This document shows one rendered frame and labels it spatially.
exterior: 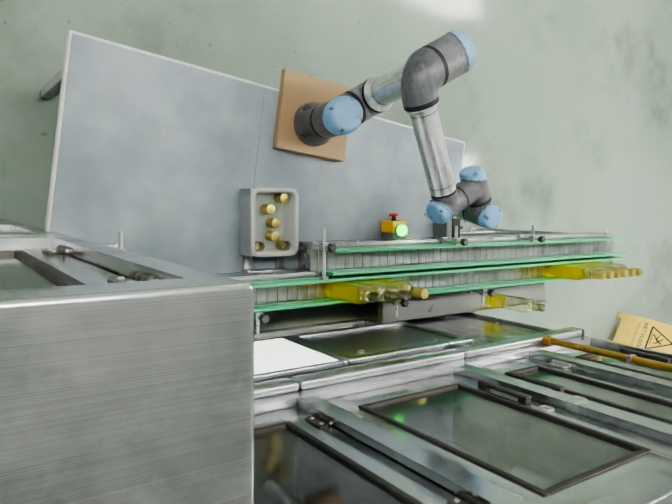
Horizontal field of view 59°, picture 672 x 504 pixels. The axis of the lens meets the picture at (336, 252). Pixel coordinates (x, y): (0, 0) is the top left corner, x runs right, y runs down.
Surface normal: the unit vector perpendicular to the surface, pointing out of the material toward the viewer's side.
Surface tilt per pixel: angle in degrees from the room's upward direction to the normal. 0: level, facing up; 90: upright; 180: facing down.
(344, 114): 11
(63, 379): 0
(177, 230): 0
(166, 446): 0
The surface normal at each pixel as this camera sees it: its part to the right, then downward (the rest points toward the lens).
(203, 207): 0.57, 0.07
